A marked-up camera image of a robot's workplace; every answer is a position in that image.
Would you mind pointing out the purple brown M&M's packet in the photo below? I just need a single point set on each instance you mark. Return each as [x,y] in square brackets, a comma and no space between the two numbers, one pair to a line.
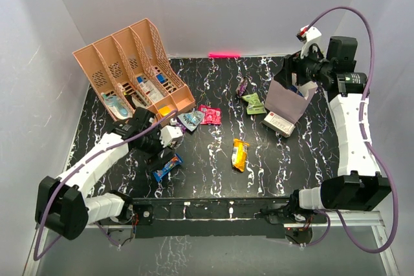
[176,123]

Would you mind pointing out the yellow cap small box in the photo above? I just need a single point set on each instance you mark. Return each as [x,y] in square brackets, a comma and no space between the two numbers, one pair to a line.
[164,111]

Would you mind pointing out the peach plastic desk organizer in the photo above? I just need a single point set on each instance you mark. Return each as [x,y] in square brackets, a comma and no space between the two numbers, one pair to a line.
[112,64]

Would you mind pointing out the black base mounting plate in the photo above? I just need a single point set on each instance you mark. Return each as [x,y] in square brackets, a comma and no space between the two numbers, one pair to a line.
[218,217]

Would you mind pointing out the red snack packet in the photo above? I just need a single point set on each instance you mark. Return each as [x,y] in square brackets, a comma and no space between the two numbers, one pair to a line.
[212,116]

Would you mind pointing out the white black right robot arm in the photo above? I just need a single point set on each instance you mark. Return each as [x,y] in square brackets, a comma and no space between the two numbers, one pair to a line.
[358,185]

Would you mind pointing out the blue M&M's packet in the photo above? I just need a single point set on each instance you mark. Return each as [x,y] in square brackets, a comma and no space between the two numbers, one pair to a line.
[175,161]

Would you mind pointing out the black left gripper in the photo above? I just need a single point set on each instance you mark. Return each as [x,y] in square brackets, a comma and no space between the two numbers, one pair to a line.
[154,162]

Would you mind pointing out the purple M&M's packet far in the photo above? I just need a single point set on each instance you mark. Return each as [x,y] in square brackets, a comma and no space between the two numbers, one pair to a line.
[241,88]

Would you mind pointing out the white red cardboard box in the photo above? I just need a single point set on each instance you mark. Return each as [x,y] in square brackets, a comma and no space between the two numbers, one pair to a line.
[279,124]

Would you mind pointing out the blue eraser block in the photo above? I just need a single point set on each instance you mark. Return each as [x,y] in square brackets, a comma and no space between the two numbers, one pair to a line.
[161,78]

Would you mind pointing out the yellow snack bar packet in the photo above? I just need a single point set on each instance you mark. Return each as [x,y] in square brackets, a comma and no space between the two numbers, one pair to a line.
[239,154]

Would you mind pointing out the blue correction tape blister pack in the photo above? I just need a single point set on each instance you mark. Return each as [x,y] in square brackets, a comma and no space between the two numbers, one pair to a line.
[116,106]

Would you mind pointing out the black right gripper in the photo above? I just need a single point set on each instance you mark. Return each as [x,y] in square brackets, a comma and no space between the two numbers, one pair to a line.
[285,77]

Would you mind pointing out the blue Burts chips bag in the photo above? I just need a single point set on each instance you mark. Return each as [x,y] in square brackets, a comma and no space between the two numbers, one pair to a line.
[293,88]

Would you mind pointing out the green snack packet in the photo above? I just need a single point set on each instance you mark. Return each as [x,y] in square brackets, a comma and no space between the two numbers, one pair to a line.
[255,105]

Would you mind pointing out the aluminium frame rail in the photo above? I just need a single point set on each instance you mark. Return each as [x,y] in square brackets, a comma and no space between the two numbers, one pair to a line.
[120,233]

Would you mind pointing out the pink red marker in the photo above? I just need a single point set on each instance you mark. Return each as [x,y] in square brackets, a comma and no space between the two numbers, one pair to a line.
[223,55]

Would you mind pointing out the white printed paper packet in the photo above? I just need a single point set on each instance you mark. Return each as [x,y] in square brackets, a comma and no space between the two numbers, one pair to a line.
[150,90]

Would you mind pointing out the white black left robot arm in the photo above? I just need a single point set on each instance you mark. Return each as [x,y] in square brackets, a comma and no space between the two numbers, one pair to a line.
[63,204]

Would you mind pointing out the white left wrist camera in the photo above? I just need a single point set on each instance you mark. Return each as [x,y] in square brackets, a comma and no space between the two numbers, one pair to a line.
[169,134]

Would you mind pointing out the light blue Himalaya snack packet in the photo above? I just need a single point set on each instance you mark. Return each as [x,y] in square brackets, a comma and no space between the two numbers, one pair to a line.
[191,120]

